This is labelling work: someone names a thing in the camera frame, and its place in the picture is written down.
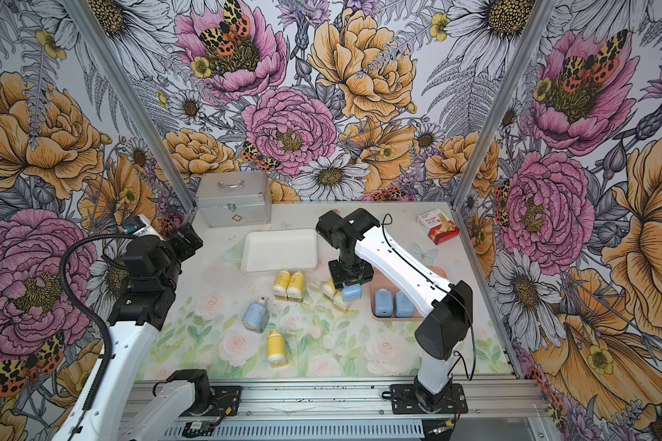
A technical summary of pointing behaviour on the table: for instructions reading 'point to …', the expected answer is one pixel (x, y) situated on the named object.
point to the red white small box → (438, 227)
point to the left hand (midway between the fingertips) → (179, 240)
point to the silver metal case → (234, 198)
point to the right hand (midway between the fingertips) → (351, 290)
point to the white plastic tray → (279, 250)
